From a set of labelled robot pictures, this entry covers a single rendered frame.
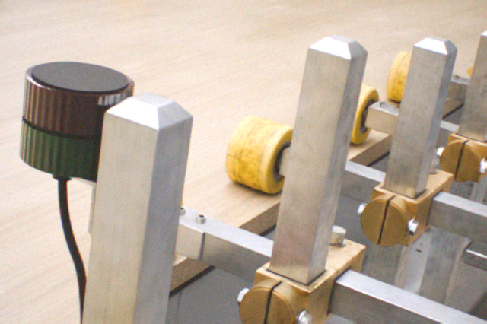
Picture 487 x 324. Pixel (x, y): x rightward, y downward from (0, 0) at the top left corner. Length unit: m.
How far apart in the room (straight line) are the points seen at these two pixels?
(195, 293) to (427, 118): 0.35
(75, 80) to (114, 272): 0.11
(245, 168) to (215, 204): 0.06
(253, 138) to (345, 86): 0.38
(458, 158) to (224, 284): 0.32
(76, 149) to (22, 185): 0.54
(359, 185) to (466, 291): 0.44
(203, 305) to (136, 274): 0.63
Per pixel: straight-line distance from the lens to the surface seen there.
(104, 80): 0.55
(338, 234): 0.86
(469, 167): 1.22
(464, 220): 1.05
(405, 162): 1.00
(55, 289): 0.88
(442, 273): 1.31
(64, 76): 0.55
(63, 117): 0.53
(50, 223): 1.00
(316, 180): 0.76
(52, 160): 0.54
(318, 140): 0.75
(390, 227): 1.00
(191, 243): 0.88
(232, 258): 0.87
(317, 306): 0.81
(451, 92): 1.55
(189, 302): 1.14
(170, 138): 0.52
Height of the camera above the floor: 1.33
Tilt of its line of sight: 21 degrees down
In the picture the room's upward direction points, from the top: 9 degrees clockwise
